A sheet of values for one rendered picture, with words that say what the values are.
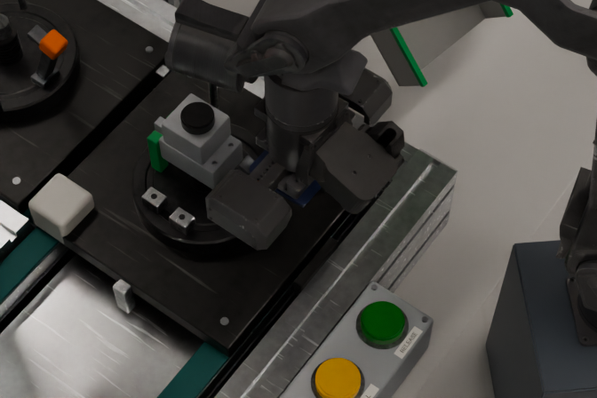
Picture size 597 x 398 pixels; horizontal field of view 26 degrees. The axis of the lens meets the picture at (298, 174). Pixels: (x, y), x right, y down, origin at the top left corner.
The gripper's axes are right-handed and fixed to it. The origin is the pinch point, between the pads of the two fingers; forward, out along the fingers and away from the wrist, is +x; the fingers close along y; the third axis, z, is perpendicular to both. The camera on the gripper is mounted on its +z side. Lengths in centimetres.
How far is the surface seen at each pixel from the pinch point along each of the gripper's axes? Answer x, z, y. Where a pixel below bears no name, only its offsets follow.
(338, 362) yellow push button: 11.6, 9.5, -7.4
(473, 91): 22.9, -0.3, 32.8
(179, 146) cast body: 2.1, -11.7, -2.4
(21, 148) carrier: 11.9, -28.8, -7.2
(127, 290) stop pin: 12.3, -10.4, -12.8
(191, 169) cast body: 4.9, -10.6, -2.4
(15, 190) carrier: 11.9, -25.9, -11.1
